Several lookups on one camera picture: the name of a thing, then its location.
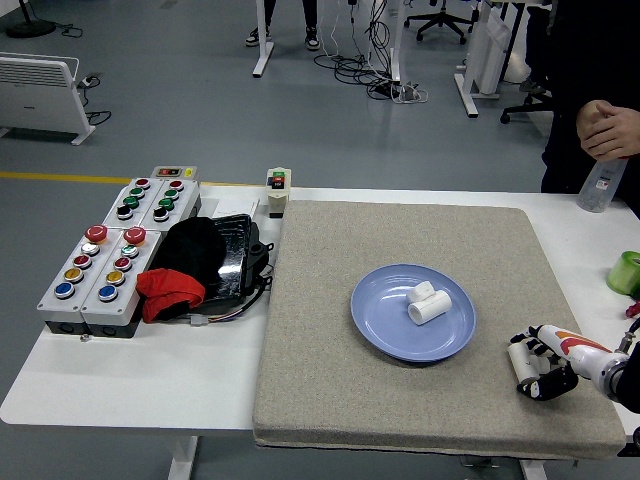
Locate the white desk frame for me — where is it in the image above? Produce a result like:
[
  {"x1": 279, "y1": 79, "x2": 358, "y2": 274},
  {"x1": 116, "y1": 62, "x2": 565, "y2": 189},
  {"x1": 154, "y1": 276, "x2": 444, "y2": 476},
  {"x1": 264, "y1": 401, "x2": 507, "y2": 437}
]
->
[{"x1": 251, "y1": 0, "x2": 402, "y2": 84}]

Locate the black cloth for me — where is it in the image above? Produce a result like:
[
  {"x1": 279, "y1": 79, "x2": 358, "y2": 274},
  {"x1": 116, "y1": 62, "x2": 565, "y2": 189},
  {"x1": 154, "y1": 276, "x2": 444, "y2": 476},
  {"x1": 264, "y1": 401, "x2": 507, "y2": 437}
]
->
[{"x1": 149, "y1": 216, "x2": 227, "y2": 296}]

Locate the black office chair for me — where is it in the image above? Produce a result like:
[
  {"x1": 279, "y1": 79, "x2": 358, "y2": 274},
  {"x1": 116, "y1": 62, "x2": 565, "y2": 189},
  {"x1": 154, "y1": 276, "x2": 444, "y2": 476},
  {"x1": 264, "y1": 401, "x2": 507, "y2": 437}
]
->
[{"x1": 403, "y1": 0, "x2": 479, "y2": 46}]

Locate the white table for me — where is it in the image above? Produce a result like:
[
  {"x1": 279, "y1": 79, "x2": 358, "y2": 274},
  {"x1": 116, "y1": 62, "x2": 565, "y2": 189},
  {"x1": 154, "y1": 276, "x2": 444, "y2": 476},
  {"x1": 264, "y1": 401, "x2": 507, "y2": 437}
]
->
[{"x1": 0, "y1": 182, "x2": 640, "y2": 480}]

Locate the black chair base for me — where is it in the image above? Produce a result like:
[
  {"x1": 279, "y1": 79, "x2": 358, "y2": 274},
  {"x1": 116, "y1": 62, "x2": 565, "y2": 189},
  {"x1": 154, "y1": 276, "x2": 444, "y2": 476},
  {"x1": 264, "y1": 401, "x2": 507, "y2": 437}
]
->
[{"x1": 499, "y1": 91, "x2": 557, "y2": 126}]

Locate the white panel heater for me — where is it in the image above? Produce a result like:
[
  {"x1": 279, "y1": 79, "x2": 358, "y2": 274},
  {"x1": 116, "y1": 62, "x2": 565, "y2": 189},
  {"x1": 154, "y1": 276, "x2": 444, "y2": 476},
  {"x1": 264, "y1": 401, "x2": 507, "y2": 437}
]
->
[{"x1": 0, "y1": 51, "x2": 96, "y2": 147}]

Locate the clear plastic bottle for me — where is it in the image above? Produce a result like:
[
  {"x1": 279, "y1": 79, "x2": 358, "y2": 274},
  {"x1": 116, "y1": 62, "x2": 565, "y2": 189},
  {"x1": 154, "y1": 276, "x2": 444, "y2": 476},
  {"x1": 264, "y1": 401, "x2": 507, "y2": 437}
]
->
[{"x1": 577, "y1": 157, "x2": 629, "y2": 214}]

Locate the person's left hand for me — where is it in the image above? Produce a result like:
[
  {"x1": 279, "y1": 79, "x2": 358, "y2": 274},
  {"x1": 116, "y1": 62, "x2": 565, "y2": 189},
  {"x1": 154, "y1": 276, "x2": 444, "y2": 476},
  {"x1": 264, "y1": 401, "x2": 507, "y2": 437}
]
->
[{"x1": 575, "y1": 99, "x2": 614, "y2": 135}]

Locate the white pipe tee metal insert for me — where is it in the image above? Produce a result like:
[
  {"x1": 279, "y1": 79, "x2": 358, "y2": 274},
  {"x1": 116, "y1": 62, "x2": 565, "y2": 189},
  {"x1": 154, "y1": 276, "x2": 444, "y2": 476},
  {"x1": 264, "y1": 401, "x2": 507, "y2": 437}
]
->
[{"x1": 507, "y1": 340, "x2": 541, "y2": 386}]

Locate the red cloth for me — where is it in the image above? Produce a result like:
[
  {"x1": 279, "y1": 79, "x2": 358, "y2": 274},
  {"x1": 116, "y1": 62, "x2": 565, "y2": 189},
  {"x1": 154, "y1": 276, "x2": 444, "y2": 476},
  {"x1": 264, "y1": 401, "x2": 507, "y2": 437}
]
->
[{"x1": 135, "y1": 268, "x2": 207, "y2": 324}]

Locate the flat grey switch box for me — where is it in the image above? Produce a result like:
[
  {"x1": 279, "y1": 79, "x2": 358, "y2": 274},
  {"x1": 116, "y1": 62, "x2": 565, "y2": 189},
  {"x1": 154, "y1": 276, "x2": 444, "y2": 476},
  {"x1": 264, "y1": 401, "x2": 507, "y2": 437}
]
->
[{"x1": 149, "y1": 165, "x2": 199, "y2": 182}]

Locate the black cable with white connector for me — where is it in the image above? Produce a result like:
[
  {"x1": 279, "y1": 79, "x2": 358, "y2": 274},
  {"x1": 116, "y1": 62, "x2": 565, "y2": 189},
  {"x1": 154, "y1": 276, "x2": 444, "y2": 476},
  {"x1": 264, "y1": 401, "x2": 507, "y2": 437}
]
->
[{"x1": 172, "y1": 279, "x2": 274, "y2": 327}]

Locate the black round stand base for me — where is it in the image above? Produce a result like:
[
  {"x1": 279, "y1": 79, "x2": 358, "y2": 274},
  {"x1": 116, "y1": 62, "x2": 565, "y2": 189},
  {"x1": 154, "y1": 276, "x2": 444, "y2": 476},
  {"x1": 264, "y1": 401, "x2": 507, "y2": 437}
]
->
[{"x1": 4, "y1": 0, "x2": 56, "y2": 39}]

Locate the heater power cable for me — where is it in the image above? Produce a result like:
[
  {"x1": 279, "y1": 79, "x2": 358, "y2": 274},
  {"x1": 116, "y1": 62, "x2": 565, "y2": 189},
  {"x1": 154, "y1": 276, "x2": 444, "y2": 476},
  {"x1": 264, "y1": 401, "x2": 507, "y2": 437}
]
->
[{"x1": 74, "y1": 73, "x2": 112, "y2": 126}]

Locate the beige start-stop switch box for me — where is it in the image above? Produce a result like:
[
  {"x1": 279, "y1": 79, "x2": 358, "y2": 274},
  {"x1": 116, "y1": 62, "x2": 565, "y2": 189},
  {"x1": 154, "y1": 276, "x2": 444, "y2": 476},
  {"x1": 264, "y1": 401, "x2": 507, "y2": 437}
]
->
[{"x1": 264, "y1": 167, "x2": 293, "y2": 220}]

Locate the plain white pipe tee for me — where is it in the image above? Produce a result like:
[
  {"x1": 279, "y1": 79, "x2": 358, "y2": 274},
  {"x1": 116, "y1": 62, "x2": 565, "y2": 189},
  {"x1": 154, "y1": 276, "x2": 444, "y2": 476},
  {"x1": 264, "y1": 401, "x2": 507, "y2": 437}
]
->
[{"x1": 405, "y1": 281, "x2": 454, "y2": 327}]

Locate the grey-brown mat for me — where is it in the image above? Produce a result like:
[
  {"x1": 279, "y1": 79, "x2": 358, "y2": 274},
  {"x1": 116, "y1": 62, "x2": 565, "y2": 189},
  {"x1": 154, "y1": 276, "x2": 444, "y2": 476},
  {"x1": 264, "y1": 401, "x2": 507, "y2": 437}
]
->
[{"x1": 251, "y1": 199, "x2": 627, "y2": 460}]

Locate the person's right hand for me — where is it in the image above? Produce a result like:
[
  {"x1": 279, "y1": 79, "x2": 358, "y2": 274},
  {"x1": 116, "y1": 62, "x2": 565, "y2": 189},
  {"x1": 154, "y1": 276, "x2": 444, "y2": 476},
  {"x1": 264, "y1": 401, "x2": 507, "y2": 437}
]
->
[{"x1": 579, "y1": 106, "x2": 640, "y2": 161}]

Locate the white paper card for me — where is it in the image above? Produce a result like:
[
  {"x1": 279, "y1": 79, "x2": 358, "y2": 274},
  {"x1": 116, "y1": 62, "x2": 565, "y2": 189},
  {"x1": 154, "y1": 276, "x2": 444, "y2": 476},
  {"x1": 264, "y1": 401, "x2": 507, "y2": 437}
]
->
[{"x1": 202, "y1": 197, "x2": 261, "y2": 221}]

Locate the background person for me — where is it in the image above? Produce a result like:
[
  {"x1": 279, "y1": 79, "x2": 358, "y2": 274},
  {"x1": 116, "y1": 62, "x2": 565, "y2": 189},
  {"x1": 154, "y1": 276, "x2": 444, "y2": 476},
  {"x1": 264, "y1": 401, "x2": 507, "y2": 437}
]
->
[{"x1": 244, "y1": 0, "x2": 321, "y2": 52}]

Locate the green tape roll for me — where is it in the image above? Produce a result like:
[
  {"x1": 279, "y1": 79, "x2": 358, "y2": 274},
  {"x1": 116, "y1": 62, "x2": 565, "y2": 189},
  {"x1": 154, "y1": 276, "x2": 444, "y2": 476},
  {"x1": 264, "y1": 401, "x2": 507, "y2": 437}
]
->
[{"x1": 607, "y1": 251, "x2": 640, "y2": 296}]

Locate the small four-button control box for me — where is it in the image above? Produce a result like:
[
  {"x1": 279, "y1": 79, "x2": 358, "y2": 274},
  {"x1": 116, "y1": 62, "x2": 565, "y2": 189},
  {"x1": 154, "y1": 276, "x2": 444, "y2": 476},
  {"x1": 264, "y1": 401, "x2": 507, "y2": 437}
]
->
[
  {"x1": 101, "y1": 177, "x2": 164, "y2": 229},
  {"x1": 137, "y1": 178, "x2": 202, "y2": 232}
]

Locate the black floor cable bundle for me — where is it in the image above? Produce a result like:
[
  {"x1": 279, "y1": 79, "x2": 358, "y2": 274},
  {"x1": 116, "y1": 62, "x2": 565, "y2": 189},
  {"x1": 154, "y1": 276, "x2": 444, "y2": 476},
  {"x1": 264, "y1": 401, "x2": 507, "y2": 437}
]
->
[{"x1": 312, "y1": 0, "x2": 401, "y2": 101}]

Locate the blue plate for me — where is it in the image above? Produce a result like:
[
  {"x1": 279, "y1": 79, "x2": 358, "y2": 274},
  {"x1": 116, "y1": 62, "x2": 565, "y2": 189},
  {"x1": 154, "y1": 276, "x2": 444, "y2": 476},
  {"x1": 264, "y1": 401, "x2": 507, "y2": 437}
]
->
[{"x1": 349, "y1": 263, "x2": 477, "y2": 365}]

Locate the white desk with side panel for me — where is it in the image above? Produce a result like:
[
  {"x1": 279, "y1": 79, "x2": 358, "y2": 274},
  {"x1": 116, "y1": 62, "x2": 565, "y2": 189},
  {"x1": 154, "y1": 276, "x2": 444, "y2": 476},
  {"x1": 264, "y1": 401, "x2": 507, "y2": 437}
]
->
[{"x1": 452, "y1": 0, "x2": 534, "y2": 119}]

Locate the large five-button control box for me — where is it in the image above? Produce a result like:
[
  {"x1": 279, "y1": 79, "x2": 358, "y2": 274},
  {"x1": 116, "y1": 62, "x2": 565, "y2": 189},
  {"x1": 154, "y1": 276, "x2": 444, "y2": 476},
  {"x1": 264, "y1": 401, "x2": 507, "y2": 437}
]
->
[
  {"x1": 35, "y1": 223, "x2": 121, "y2": 335},
  {"x1": 79, "y1": 225, "x2": 162, "y2": 340}
]

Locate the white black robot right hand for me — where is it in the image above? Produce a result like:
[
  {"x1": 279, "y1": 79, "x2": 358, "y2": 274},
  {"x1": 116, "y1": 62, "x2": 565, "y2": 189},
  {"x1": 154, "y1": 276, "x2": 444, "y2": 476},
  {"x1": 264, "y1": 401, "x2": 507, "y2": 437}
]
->
[{"x1": 509, "y1": 323, "x2": 627, "y2": 401}]

